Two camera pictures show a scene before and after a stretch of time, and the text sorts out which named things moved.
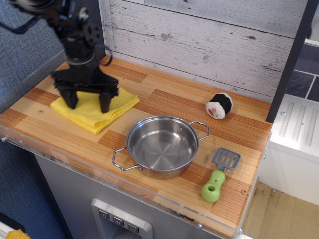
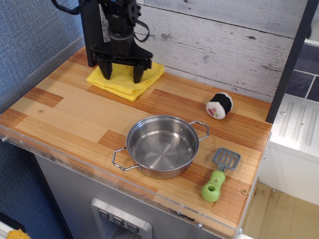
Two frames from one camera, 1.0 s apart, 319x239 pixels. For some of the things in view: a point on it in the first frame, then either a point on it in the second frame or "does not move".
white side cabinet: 291,166 does not move
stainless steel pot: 162,147 does not move
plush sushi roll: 219,105 does not move
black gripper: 84,74 → 122,49
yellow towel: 87,114 → 121,83
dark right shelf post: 289,65 does not move
